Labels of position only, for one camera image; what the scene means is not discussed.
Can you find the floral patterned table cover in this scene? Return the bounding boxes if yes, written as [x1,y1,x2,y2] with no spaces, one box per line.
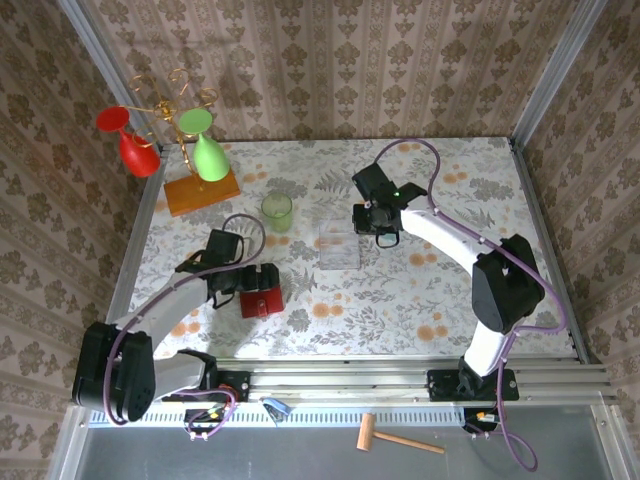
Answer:
[117,137,576,361]

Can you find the black connector box with wires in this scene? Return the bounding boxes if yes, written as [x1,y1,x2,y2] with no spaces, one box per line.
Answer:
[462,407,501,441]
[183,407,236,442]

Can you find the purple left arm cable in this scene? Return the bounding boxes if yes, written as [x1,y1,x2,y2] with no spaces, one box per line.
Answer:
[102,213,267,442]

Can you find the red plastic goblet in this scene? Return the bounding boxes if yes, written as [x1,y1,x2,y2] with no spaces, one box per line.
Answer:
[95,105,162,179]

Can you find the wooden mallet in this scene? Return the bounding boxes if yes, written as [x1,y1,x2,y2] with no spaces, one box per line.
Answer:
[355,412,446,455]

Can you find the aluminium side rail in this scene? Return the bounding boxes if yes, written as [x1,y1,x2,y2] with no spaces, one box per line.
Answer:
[94,143,169,366]
[507,137,601,365]

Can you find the red leather card holder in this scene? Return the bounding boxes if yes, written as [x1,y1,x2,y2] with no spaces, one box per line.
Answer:
[239,287,286,320]

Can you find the green translucent plastic cup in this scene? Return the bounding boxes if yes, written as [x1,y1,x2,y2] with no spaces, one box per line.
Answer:
[261,192,295,233]

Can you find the white perforated metal strip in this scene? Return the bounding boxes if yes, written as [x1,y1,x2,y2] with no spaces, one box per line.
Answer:
[88,403,466,430]

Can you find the aluminium cross rail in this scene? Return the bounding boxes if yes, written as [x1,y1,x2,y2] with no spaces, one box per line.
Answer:
[69,355,619,407]

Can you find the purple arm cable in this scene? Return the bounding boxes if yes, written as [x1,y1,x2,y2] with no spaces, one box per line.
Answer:
[102,213,267,442]
[372,138,570,474]

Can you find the gold wire rack wooden base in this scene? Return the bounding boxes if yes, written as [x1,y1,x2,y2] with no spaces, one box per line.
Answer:
[128,68,242,218]

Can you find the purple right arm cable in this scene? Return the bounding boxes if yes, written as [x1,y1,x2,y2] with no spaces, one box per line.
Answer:
[372,138,570,474]

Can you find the grey metal shelf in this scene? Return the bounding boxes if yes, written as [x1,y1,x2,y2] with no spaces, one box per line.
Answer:
[49,404,640,480]

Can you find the aluminium corner post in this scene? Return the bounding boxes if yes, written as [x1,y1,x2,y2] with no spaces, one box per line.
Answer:
[55,0,166,151]
[509,0,612,149]

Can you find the clear acrylic card box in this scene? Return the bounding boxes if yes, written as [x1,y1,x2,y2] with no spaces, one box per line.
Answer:
[318,215,362,272]

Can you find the green plastic goblet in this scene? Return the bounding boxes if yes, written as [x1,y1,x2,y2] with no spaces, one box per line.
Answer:
[178,108,232,183]

